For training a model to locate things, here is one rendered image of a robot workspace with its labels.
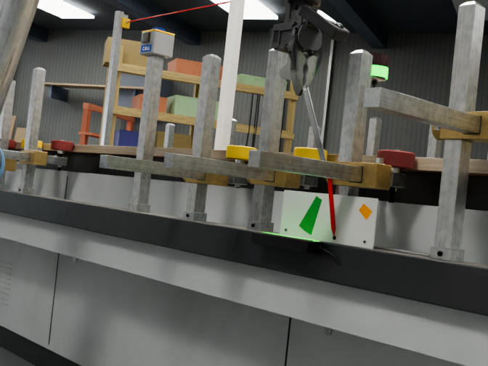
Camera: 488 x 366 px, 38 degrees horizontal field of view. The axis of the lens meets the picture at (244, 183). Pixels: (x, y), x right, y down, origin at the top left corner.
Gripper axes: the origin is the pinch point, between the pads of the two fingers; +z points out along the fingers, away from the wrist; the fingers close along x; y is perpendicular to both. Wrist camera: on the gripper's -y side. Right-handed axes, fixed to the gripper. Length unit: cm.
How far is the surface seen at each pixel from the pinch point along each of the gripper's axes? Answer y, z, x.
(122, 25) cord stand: 270, -70, -118
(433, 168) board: -19.7, 13.6, -22.0
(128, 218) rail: 66, 34, -4
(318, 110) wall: 626, -114, -685
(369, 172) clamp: -15.9, 16.3, -5.3
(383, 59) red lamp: -11.5, -8.0, -11.8
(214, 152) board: 53, 12, -22
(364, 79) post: -10.3, -3.1, -7.7
